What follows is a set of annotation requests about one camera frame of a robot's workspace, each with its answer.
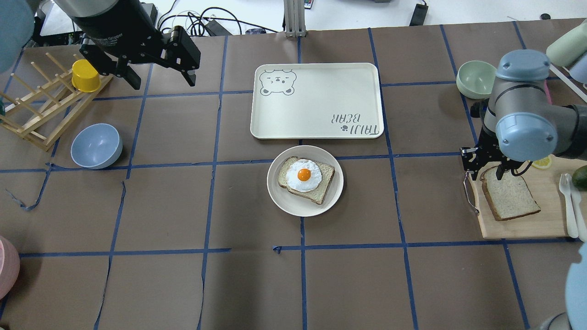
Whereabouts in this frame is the green bowl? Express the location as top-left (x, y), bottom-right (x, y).
top-left (456, 60), bottom-right (497, 99)

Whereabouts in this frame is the white wire cup rack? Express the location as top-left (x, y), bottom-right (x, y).
top-left (550, 64), bottom-right (587, 103)

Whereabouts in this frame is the white plastic knife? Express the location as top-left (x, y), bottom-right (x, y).
top-left (566, 174), bottom-right (587, 242)

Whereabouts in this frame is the lemon slice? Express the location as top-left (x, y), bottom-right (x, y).
top-left (532, 155), bottom-right (553, 170)

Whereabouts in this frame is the cream bear tray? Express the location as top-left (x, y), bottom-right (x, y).
top-left (250, 63), bottom-right (384, 139)

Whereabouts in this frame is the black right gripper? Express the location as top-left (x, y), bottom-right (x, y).
top-left (460, 129), bottom-right (528, 181)

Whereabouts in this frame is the blue mug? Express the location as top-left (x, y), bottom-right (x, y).
top-left (570, 54), bottom-right (587, 84)

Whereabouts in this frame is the cream round plate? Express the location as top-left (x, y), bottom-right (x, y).
top-left (266, 145), bottom-right (344, 217)

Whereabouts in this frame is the blue bowl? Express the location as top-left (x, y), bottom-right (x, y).
top-left (71, 123), bottom-right (123, 170)

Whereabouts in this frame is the wooden dish rack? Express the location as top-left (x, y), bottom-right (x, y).
top-left (0, 52), bottom-right (112, 152)

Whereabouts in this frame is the yellow cup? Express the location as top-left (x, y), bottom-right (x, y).
top-left (71, 59), bottom-right (101, 93)

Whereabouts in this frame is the wooden cutting board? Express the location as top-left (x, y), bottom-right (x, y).
top-left (464, 157), bottom-right (586, 239)

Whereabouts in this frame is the bread slice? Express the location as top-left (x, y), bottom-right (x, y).
top-left (277, 156), bottom-right (335, 205)
top-left (481, 166), bottom-right (541, 221)

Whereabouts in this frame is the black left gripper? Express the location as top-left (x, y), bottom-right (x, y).
top-left (79, 0), bottom-right (201, 90)

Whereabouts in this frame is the fried egg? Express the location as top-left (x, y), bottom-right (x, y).
top-left (285, 159), bottom-right (323, 193)

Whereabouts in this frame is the green mug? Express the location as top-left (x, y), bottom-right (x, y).
top-left (546, 20), bottom-right (587, 67)

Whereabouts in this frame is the pink bowl with ice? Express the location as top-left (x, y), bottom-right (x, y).
top-left (0, 236), bottom-right (20, 299)

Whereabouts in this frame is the bread slice under egg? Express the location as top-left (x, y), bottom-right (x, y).
top-left (277, 156), bottom-right (335, 205)

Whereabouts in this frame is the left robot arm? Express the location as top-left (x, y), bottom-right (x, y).
top-left (0, 0), bottom-right (201, 90)

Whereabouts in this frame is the white plastic fork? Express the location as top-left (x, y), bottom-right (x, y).
top-left (559, 173), bottom-right (578, 238)

